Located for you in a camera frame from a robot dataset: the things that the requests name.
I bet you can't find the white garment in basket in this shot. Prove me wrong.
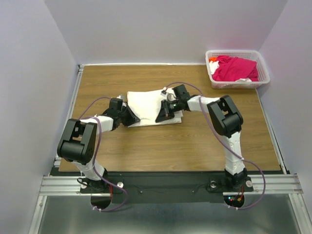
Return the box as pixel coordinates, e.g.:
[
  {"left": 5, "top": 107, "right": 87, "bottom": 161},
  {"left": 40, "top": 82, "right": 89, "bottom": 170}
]
[{"left": 209, "top": 61, "right": 219, "bottom": 75}]

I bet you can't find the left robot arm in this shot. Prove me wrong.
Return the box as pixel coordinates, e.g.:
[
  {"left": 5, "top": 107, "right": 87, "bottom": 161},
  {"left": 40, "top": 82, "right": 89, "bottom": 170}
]
[{"left": 57, "top": 97, "right": 140, "bottom": 192}]

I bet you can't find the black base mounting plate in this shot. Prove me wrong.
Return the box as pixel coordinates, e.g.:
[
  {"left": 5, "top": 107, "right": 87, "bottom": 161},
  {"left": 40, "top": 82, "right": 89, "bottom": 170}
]
[{"left": 77, "top": 171, "right": 254, "bottom": 204}]

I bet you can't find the magenta t shirt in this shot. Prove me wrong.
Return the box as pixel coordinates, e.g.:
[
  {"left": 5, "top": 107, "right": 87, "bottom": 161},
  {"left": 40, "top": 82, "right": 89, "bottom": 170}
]
[{"left": 212, "top": 55, "right": 259, "bottom": 82}]

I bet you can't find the orange garment in basket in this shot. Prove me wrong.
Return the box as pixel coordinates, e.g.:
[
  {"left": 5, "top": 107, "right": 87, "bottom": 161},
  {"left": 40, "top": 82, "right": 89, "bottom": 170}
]
[{"left": 209, "top": 57, "right": 217, "bottom": 62}]

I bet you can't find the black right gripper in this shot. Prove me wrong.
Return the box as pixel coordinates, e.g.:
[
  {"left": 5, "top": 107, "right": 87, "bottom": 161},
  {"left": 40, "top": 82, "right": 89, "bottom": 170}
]
[{"left": 156, "top": 99, "right": 182, "bottom": 123}]

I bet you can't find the aluminium table rail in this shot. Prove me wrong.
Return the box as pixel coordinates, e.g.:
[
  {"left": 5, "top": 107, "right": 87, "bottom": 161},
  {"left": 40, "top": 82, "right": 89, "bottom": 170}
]
[
  {"left": 255, "top": 89, "right": 290, "bottom": 174},
  {"left": 49, "top": 64, "right": 85, "bottom": 176}
]

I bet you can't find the aluminium right table rail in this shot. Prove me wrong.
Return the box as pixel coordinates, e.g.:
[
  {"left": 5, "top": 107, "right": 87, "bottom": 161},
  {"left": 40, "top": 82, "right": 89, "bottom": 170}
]
[{"left": 255, "top": 89, "right": 290, "bottom": 174}]

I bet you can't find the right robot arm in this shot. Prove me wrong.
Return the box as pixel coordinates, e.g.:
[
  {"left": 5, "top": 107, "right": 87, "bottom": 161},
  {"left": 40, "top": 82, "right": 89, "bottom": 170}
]
[{"left": 156, "top": 84, "right": 247, "bottom": 190}]

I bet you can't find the white t shirt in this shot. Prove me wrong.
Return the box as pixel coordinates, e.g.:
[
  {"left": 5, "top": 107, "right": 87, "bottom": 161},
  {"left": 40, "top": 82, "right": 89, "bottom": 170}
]
[{"left": 127, "top": 90, "right": 183, "bottom": 127}]

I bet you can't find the white plastic laundry basket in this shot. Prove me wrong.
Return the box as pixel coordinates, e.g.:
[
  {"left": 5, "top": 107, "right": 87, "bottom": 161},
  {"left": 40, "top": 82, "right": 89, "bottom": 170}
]
[{"left": 205, "top": 50, "right": 270, "bottom": 89}]

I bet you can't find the aluminium left table rail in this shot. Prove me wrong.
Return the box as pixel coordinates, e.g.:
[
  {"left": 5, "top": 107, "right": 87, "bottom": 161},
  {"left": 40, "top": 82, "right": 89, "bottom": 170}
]
[{"left": 49, "top": 64, "right": 85, "bottom": 176}]

